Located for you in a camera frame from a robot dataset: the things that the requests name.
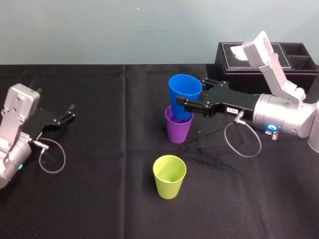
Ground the blue plastic cup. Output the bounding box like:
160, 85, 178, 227
168, 73, 203, 121

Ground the green plastic cup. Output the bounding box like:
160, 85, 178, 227
152, 154, 187, 200

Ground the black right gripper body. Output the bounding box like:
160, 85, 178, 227
201, 81, 259, 123

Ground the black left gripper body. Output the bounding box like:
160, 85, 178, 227
24, 106, 63, 137

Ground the white tissue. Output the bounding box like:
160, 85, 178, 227
230, 45, 248, 62

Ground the grey left gripper cable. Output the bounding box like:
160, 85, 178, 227
33, 138, 66, 174

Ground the purple plastic cup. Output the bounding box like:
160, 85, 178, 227
164, 105, 194, 144

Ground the black table cloth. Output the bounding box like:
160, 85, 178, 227
0, 64, 319, 239

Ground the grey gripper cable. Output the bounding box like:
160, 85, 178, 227
33, 138, 66, 174
224, 111, 263, 158

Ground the black leather organizer box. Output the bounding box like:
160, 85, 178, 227
214, 41, 319, 95

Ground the grey right gripper cable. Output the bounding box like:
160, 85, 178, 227
224, 111, 263, 158

